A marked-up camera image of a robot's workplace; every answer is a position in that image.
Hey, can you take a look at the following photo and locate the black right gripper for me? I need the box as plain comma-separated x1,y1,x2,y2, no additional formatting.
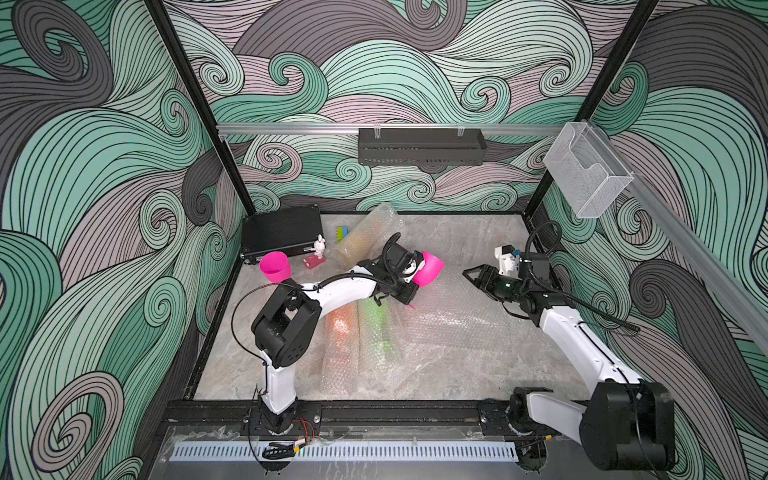
462,264,526,303

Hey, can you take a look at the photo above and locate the pink wine glass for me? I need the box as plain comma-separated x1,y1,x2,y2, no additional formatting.
259,251,292,283
408,251,445,303

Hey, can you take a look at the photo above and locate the bubble green glass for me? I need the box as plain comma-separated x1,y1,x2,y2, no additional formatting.
358,299,403,371

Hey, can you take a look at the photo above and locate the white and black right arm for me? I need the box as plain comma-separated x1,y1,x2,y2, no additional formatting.
462,265,676,477

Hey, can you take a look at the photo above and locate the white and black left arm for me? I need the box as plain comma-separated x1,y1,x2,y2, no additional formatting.
251,252,427,416

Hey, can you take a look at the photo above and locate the bubble wrapped yellow glass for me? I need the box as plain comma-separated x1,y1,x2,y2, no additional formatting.
328,203,403,270

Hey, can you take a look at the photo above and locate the bubble wrapped orange glass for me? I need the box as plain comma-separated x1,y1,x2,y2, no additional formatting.
320,303,360,399

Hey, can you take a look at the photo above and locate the green toy brick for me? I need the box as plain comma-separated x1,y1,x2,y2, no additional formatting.
336,226,349,242

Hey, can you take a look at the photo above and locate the white bunny phone stand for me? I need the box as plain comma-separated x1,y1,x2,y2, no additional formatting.
303,234,326,270

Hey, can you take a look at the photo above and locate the black ribbed case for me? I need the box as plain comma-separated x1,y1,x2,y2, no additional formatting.
240,205,323,264

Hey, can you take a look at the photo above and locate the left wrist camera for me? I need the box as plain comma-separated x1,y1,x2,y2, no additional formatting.
382,244,424,280

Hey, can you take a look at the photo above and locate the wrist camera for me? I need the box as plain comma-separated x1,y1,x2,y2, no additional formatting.
494,245,549,280
382,244,424,280

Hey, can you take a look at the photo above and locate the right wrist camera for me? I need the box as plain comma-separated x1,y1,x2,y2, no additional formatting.
494,245,549,280

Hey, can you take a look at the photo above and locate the black wall tray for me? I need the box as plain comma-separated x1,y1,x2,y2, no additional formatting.
357,129,488,167

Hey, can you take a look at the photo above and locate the clear acrylic wall bin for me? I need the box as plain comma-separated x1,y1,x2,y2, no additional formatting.
544,121,634,219

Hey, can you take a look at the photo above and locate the aluminium back rail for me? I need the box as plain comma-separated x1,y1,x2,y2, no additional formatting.
216,122,564,137

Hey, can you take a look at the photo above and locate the aluminium rail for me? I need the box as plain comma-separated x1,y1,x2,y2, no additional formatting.
216,122,564,137
598,129,767,349

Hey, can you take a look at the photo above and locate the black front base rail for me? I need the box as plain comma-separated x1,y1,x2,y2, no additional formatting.
161,399,560,440

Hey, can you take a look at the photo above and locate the aluminium right rail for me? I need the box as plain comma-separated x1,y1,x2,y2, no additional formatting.
598,129,767,349

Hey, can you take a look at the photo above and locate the white slotted cable duct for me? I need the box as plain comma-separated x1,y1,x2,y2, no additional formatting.
169,440,518,463

